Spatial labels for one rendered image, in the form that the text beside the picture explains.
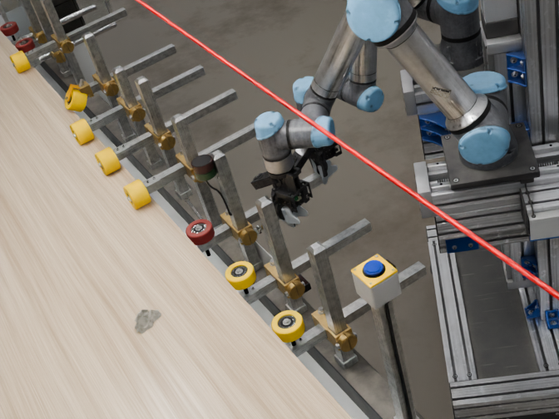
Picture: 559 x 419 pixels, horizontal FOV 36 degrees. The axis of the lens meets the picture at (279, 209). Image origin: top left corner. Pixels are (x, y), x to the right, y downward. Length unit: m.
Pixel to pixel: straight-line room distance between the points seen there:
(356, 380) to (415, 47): 0.86
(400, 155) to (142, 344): 2.16
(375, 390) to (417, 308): 1.17
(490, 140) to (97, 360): 1.11
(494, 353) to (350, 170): 1.47
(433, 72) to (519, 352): 1.22
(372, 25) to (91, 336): 1.09
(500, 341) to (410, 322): 0.49
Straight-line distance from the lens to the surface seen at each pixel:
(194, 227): 2.54
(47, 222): 2.82
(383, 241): 3.67
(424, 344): 3.25
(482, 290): 3.12
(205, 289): 2.34
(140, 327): 2.30
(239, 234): 2.53
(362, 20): 1.91
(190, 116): 2.95
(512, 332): 2.98
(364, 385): 2.26
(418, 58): 1.97
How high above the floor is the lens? 2.45
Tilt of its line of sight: 38 degrees down
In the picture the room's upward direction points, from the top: 17 degrees counter-clockwise
